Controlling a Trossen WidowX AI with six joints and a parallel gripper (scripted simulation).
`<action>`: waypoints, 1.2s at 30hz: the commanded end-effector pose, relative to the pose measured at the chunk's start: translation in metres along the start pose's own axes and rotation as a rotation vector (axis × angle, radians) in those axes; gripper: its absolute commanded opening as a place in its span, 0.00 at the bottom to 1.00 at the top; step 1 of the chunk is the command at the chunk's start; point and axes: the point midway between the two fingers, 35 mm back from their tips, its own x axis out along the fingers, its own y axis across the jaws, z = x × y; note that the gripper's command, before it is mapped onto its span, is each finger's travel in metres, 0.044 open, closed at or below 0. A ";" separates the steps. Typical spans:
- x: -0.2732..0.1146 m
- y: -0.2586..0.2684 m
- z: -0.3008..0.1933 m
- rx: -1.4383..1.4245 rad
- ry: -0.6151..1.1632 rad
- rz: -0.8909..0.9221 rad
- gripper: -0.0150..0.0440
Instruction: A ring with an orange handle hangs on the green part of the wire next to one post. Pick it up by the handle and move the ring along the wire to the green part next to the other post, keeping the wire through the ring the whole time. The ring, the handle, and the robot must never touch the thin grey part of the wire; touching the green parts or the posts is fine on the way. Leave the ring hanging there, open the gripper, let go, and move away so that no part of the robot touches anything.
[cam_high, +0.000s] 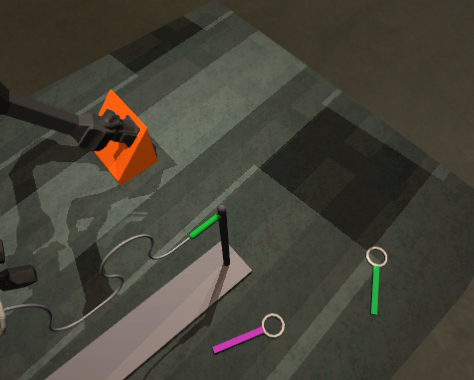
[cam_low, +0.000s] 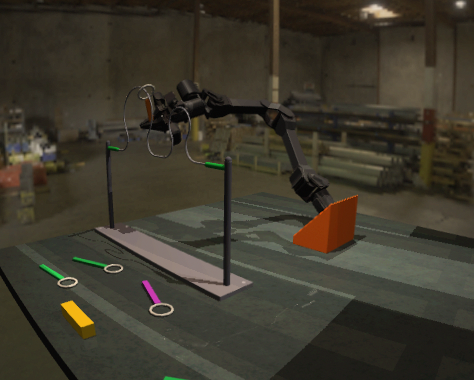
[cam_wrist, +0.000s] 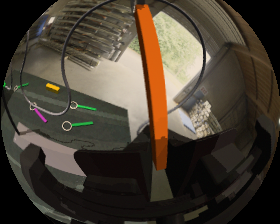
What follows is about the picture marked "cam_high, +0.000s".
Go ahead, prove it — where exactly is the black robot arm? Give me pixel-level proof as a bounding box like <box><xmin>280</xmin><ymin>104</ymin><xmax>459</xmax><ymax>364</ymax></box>
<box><xmin>0</xmin><ymin>81</ymin><xmax>140</xmax><ymax>152</ymax></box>

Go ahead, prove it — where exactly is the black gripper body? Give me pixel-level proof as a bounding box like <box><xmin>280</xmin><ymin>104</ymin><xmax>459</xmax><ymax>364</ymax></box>
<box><xmin>0</xmin><ymin>265</ymin><xmax>38</xmax><ymax>292</ymax></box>

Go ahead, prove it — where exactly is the magenta handle with cream loop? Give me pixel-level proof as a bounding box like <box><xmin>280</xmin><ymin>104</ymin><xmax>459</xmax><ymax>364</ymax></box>
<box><xmin>212</xmin><ymin>314</ymin><xmax>285</xmax><ymax>354</ymax></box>

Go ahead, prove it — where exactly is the green handle with beige loop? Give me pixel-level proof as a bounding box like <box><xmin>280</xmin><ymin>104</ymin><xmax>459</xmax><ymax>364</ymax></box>
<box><xmin>366</xmin><ymin>247</ymin><xmax>387</xmax><ymax>315</ymax></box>

